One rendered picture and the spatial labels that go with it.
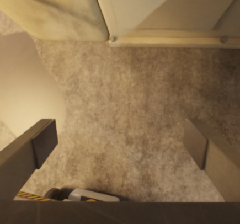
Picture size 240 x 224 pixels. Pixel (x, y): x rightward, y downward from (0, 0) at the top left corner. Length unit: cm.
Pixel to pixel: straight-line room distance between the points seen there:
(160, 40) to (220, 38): 33
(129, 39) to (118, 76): 23
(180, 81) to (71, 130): 73
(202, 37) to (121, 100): 59
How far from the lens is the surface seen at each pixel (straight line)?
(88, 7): 93
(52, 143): 17
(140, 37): 111
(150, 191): 108
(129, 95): 104
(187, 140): 17
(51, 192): 108
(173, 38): 112
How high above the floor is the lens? 102
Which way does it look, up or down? 79 degrees down
